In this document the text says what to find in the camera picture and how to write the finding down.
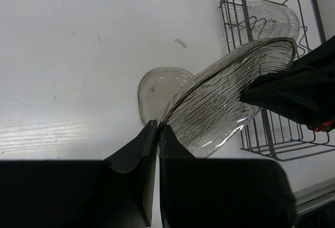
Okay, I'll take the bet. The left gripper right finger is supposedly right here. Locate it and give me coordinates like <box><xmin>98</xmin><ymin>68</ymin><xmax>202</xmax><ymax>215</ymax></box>
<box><xmin>159</xmin><ymin>125</ymin><xmax>297</xmax><ymax>227</ymax></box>

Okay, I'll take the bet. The smoky plate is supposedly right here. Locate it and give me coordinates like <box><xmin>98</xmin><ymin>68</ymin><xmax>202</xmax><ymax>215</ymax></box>
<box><xmin>159</xmin><ymin>37</ymin><xmax>297</xmax><ymax>158</ymax></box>
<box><xmin>137</xmin><ymin>67</ymin><xmax>194</xmax><ymax>125</ymax></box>

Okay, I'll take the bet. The aluminium rail front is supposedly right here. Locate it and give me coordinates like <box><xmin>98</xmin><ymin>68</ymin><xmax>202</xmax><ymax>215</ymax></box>
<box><xmin>294</xmin><ymin>178</ymin><xmax>334</xmax><ymax>216</ymax></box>

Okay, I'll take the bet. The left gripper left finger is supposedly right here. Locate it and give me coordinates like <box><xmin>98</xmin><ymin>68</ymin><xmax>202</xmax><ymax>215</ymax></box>
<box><xmin>1</xmin><ymin>121</ymin><xmax>158</xmax><ymax>227</ymax></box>

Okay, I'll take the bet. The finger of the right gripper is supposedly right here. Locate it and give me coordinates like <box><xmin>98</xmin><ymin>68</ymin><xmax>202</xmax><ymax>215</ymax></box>
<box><xmin>240</xmin><ymin>38</ymin><xmax>334</xmax><ymax>132</ymax></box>

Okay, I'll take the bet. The metal wire dish rack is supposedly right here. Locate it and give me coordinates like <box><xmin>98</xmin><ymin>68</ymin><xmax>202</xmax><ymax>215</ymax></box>
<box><xmin>220</xmin><ymin>0</ymin><xmax>334</xmax><ymax>161</ymax></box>

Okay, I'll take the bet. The clear plate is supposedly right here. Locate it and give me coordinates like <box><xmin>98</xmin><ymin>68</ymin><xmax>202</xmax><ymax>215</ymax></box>
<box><xmin>219</xmin><ymin>1</ymin><xmax>262</xmax><ymax>55</ymax></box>
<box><xmin>247</xmin><ymin>1</ymin><xmax>300</xmax><ymax>40</ymax></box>

